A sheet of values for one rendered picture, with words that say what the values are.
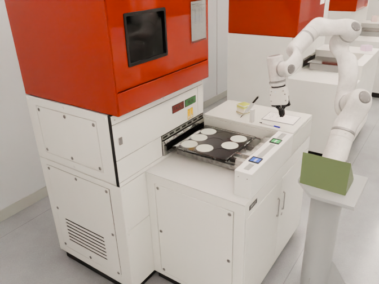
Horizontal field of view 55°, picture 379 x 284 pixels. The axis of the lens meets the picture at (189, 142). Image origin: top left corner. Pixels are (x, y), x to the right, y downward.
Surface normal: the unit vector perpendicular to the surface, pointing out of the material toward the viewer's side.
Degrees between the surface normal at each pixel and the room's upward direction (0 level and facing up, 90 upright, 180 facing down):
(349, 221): 0
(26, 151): 90
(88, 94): 90
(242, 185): 90
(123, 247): 90
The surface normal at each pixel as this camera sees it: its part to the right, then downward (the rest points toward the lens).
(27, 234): -0.03, -0.90
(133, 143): 0.83, 0.22
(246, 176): -0.57, 0.36
